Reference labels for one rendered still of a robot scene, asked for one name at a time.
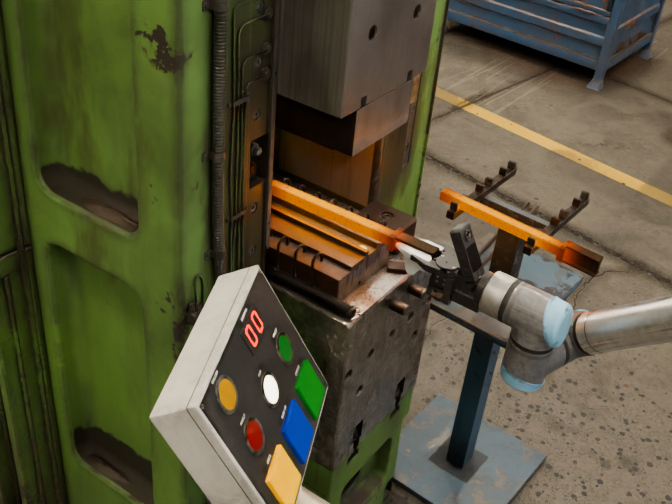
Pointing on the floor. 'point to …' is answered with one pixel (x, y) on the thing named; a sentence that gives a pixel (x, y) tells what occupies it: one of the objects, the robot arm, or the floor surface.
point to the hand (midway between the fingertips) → (404, 241)
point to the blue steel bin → (569, 27)
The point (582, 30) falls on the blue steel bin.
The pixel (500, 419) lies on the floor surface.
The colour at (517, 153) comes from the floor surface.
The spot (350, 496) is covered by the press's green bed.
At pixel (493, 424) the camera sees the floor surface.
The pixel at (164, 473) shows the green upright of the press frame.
